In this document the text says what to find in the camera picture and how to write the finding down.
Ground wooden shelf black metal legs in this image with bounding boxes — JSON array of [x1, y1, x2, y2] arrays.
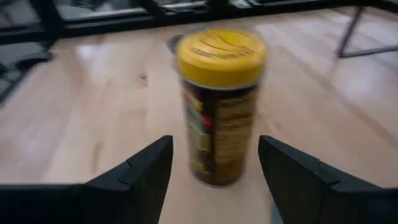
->
[[337, 5, 398, 59]]

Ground yellow lid dark spice jar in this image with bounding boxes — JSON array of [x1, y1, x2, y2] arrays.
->
[[175, 28, 268, 187]]

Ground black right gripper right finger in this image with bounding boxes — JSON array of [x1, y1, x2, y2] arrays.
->
[[257, 135, 398, 224]]

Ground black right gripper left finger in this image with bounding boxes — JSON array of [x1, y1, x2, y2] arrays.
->
[[0, 135, 174, 224]]

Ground black metal rig frame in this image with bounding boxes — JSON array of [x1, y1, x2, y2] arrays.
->
[[0, 0, 398, 105]]

